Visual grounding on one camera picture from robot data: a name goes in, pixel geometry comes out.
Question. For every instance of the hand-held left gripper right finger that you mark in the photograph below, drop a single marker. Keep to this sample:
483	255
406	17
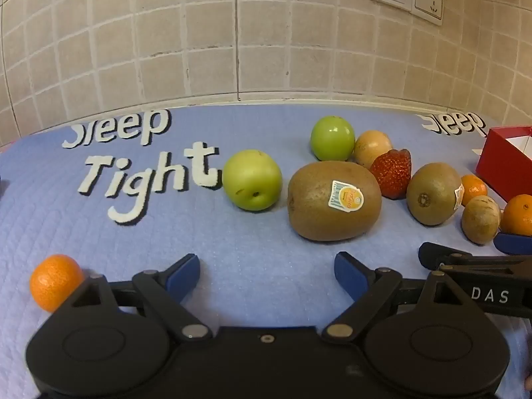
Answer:
348	276

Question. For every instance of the red box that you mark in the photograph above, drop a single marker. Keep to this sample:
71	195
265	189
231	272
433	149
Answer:
501	166

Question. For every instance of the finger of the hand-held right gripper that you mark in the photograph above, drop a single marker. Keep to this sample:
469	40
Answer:
432	253
513	243

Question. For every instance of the mandarin orange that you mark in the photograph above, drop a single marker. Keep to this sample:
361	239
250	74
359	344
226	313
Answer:
474	188
517	214
56	282

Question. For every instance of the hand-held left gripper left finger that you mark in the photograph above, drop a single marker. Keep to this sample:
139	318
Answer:
185	276

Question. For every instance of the small kiwi with sticker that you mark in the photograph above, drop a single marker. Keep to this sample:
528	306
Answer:
432	193

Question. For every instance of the small green apple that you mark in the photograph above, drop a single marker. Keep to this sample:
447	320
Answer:
332	138

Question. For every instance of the small brown round fruit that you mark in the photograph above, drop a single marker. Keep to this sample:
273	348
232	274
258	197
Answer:
480	218

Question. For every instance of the large kiwi with sticker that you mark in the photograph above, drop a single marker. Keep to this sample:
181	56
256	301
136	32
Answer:
316	208

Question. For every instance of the red strawberry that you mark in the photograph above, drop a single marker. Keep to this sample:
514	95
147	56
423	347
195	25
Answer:
390	172

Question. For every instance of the blue printed mat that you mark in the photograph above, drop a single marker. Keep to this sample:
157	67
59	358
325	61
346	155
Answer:
257	253

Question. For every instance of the large green apple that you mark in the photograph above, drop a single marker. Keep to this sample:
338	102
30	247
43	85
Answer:
251	178

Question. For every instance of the yellow round fruit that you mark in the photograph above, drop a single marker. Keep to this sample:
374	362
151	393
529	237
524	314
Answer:
370	145

